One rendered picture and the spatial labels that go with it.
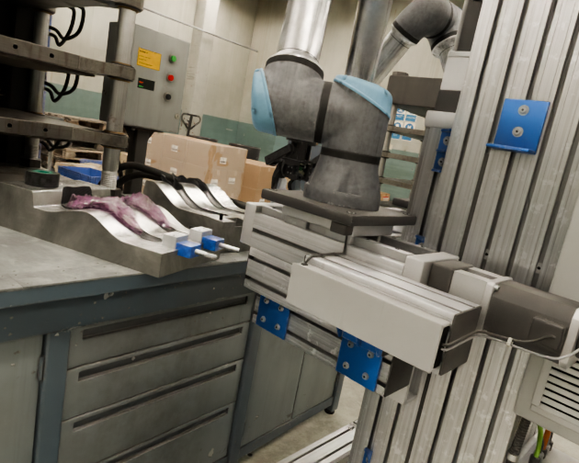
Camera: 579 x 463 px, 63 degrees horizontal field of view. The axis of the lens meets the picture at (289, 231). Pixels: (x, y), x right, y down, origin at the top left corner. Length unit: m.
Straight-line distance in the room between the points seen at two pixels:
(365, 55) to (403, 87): 4.28
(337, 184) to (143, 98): 1.39
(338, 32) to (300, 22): 8.48
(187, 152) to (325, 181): 4.67
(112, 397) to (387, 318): 0.80
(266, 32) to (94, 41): 3.60
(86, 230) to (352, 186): 0.62
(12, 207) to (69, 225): 0.18
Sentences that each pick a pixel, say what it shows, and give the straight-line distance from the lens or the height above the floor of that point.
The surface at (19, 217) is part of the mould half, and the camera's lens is 1.33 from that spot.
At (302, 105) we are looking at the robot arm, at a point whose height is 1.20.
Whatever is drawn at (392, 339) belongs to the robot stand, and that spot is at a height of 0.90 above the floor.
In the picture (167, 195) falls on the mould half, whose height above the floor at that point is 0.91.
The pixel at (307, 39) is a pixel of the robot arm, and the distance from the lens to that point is 0.96.
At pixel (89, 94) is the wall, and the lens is 8.69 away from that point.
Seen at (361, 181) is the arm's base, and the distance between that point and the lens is 0.88.
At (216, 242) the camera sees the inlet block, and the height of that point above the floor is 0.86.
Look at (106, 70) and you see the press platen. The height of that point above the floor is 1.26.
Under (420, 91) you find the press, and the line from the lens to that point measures 5.37.
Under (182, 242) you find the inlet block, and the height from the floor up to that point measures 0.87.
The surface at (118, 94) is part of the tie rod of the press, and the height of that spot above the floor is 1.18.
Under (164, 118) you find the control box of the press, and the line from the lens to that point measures 2.20.
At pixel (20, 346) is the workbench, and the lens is 1.10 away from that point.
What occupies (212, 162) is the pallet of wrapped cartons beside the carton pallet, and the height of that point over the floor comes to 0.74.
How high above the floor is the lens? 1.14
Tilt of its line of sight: 11 degrees down
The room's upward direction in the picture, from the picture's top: 11 degrees clockwise
